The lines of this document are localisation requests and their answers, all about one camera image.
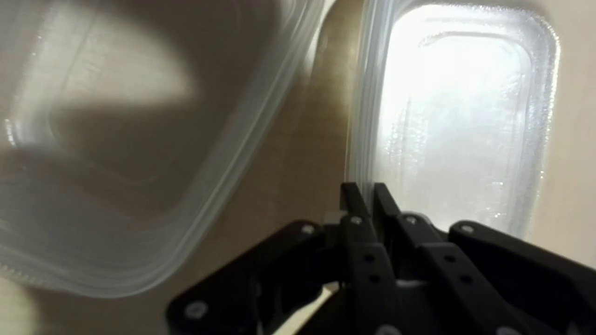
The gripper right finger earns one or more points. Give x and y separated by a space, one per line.
489 274

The clear plastic container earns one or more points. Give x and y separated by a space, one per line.
458 116
139 139

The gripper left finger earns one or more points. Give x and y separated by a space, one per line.
279 274

